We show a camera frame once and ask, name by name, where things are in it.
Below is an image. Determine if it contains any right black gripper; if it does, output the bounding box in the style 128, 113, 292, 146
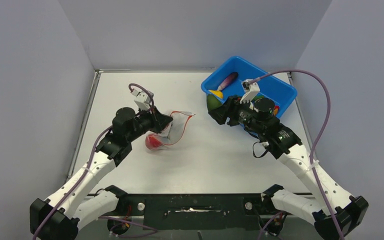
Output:
209, 95, 265, 136

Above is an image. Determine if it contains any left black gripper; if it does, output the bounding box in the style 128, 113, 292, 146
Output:
126, 104, 173, 143

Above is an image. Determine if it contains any green toy avocado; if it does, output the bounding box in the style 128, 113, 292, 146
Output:
206, 94, 223, 112

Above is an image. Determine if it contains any clear zip top bag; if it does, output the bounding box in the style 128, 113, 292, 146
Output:
146, 110, 195, 151

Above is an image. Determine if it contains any red toy apple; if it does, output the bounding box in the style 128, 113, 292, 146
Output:
145, 135, 163, 150

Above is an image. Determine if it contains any green toy cucumber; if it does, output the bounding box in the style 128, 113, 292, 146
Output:
253, 95, 264, 102

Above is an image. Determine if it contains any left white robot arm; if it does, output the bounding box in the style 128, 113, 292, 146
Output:
29, 107, 173, 240

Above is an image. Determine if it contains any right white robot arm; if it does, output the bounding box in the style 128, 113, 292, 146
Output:
206, 94, 369, 240

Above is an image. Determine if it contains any yellow toy pepper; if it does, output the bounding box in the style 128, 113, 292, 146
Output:
209, 90, 224, 99

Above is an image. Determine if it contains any blue plastic bin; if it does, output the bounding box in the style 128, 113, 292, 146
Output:
201, 56, 298, 118

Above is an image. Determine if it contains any purple toy eggplant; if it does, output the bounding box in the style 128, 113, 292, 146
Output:
216, 72, 239, 91

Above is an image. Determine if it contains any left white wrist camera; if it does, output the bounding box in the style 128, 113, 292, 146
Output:
131, 89, 151, 111

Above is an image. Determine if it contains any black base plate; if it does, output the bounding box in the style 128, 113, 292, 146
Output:
109, 193, 278, 231

